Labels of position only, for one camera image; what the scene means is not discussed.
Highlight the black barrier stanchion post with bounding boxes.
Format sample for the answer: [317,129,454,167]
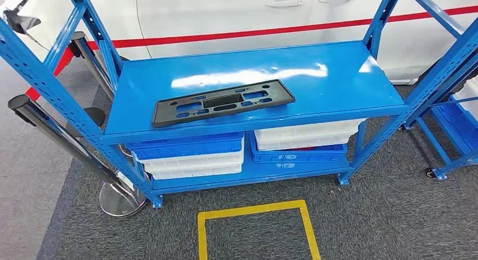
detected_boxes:
[69,31,116,101]

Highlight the white car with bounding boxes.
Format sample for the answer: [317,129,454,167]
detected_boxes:
[0,0,478,85]

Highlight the thin pole black round base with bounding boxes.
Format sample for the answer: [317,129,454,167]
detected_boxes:
[66,107,107,139]

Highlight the red barrier belt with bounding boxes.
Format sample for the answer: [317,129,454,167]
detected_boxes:
[25,47,76,102]
[85,5,478,51]

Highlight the stanchion with chrome base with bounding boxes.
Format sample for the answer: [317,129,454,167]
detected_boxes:
[7,94,147,219]

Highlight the blue wheeled shelf rack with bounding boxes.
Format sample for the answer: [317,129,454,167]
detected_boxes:
[397,69,478,181]

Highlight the blue steel shelf rack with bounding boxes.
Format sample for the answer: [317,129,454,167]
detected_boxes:
[0,0,478,209]

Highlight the black plastic licence plate frame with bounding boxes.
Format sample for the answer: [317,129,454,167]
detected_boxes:
[151,78,296,129]

